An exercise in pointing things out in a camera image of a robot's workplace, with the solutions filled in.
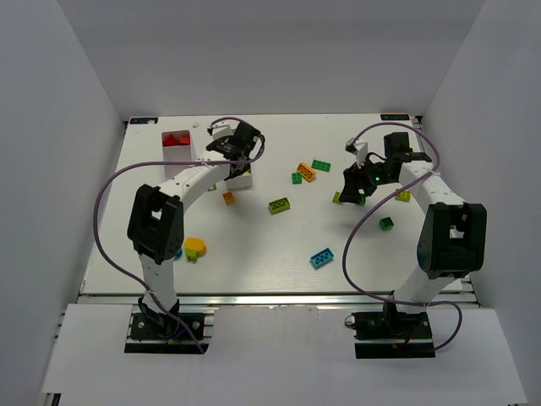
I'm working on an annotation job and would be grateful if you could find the red 2x3 lego brick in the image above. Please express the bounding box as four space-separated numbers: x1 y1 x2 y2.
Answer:
162 133 178 147

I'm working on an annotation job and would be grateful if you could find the lime 2x3 lego brick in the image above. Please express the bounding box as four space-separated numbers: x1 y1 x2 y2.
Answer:
268 197 291 215

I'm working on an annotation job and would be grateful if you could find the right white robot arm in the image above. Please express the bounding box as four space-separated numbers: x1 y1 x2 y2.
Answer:
339 132 487 314

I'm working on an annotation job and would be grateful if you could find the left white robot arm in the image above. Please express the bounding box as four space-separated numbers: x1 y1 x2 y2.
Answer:
127 122 265 318

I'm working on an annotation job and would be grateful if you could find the right white divided container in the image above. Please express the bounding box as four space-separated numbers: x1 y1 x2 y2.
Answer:
224 169 254 190

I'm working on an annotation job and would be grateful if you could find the white divided container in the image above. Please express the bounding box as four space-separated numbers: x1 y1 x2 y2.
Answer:
161 130 197 162
224 169 254 190

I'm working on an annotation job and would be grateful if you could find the green lego brick top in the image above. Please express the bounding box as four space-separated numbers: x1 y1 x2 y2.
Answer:
311 159 331 173

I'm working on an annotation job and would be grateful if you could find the orange 2x3 lego brick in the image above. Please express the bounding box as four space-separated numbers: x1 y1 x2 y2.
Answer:
297 162 316 182

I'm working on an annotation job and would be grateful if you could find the green lego lower right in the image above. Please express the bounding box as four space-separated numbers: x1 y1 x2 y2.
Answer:
379 217 394 231

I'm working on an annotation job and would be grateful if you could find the orange small lego brick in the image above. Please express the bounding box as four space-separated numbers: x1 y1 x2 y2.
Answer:
222 191 235 205

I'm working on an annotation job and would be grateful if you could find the small green lego pile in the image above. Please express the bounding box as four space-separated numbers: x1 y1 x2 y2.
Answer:
291 172 303 184

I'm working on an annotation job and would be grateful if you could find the left white divided container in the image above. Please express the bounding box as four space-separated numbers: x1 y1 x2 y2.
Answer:
161 130 197 162

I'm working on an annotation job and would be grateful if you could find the blue 2x3 lego brick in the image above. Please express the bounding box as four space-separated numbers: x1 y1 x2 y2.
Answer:
309 248 334 269

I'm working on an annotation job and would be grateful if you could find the yellow heart lego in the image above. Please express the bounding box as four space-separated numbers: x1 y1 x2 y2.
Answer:
184 237 206 261

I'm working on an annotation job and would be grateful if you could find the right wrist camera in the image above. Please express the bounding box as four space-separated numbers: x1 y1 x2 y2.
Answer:
345 139 369 167

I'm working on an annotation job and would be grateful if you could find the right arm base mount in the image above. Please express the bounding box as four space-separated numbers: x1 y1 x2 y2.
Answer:
344 304 435 359

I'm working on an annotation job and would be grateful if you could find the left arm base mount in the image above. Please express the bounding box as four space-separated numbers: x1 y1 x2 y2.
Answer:
124 297 213 354

